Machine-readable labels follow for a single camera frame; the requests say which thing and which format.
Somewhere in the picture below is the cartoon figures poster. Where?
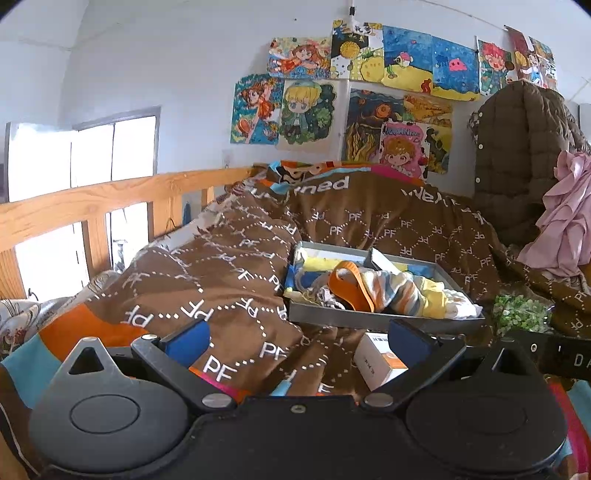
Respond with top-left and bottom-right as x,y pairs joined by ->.
505,25 -> 557,89

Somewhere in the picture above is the blond boy poster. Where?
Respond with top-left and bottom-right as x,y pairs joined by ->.
277,78 -> 349,151

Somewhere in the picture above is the orange strap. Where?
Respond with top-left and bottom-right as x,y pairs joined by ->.
329,261 -> 376,313

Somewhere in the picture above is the orange white box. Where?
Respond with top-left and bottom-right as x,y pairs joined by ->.
353,331 -> 411,389

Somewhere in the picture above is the small white box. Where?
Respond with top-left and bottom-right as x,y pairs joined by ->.
369,248 -> 409,274

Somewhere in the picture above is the floral sheet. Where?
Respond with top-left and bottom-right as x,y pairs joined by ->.
0,270 -> 121,361

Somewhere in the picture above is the red-haired child poster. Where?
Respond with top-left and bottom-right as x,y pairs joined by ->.
478,39 -> 514,95

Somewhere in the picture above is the red-haired mermaid poster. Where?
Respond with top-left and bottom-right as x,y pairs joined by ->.
268,37 -> 332,79

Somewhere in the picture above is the striped cloth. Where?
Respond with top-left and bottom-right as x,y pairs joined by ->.
360,270 -> 430,317

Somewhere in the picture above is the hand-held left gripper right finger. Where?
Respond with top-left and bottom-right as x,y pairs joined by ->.
362,318 -> 539,413

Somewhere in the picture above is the grey tray with cartoon drawing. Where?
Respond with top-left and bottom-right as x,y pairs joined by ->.
283,240 -> 486,335

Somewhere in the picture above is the blue sea fish poster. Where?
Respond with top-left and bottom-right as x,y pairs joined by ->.
382,25 -> 435,90

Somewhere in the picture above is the yellow cloth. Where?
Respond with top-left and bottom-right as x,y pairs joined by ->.
416,277 -> 455,319

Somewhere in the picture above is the magenta pillow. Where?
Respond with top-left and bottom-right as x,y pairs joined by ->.
369,164 -> 419,178

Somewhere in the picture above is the yellow planet poster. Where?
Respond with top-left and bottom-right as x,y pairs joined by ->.
331,19 -> 384,84

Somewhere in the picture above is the window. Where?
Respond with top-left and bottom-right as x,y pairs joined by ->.
4,106 -> 161,296

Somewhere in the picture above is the orange-haired girl poster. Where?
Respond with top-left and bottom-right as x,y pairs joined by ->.
231,74 -> 282,146

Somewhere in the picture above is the dark sea goldfish poster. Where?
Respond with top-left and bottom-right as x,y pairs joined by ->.
342,88 -> 453,174

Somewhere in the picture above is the white muslin cloth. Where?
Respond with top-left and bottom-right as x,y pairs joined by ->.
443,288 -> 483,320

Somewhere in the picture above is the brown printed blanket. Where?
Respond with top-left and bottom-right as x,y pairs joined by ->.
0,161 -> 591,480

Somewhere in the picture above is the pink jellyfish poster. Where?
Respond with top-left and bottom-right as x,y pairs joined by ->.
431,34 -> 481,100

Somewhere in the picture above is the wooden bed rail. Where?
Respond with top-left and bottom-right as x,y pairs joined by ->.
0,167 -> 252,301

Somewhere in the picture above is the glass jar of green stars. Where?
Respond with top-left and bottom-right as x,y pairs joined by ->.
492,294 -> 552,334

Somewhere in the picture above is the brown quilted jacket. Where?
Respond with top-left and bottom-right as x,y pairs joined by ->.
468,80 -> 591,247

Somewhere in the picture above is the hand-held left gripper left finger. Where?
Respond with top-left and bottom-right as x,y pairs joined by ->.
60,320 -> 236,413

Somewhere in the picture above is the pink garment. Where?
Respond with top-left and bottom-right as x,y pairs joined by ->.
517,150 -> 591,280

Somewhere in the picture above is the pink blond child poster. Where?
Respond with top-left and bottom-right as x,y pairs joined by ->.
379,121 -> 430,178

